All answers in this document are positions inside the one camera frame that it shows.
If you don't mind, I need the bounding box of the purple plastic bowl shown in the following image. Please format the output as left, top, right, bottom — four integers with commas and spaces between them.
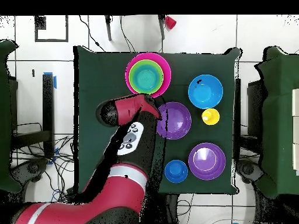
187, 142, 227, 181
155, 101, 192, 140

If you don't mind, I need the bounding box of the pink plastic bowl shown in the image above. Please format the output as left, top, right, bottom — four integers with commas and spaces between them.
124, 52, 172, 99

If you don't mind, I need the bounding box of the green plastic bowl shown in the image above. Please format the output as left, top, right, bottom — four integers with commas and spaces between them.
128, 59, 165, 96

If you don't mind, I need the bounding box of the yellow plastic cup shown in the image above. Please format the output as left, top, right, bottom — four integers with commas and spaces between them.
201, 108, 221, 126

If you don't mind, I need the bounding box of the light blue plastic bowl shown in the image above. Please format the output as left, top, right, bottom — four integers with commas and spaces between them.
187, 74, 224, 110

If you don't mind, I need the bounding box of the small dark blue bowl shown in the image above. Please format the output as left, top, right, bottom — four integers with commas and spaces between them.
164, 159, 189, 184

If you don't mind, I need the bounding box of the dark green table cloth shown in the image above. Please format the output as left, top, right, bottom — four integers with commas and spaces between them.
72, 45, 242, 196

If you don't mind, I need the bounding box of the grey tripod leg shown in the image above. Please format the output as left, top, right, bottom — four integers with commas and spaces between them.
104, 15, 113, 42
158, 15, 166, 40

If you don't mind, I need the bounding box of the blue tape strip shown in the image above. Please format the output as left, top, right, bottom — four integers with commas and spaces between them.
43, 72, 57, 89

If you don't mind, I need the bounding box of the red plastic cup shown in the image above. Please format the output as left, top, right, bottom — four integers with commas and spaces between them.
165, 15, 178, 30

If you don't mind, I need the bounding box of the black office chair base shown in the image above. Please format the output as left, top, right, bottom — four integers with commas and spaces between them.
10, 157, 48, 186
235, 159, 264, 184

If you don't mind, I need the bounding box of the green cloth side table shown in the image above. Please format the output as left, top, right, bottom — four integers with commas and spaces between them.
0, 38, 22, 194
253, 45, 299, 198

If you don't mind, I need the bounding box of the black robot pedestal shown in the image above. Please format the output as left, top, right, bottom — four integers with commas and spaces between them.
161, 192, 179, 224

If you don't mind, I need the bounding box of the tangle of floor cables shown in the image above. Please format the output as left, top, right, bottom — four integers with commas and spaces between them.
11, 122, 78, 204

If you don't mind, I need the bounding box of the black floor cable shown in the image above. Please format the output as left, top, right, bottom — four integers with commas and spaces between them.
78, 15, 107, 53

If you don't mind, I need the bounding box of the black table frame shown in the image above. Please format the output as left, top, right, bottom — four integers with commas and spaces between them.
9, 73, 55, 158

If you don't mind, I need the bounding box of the black square floor frame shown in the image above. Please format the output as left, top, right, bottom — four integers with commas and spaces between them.
34, 15, 69, 43

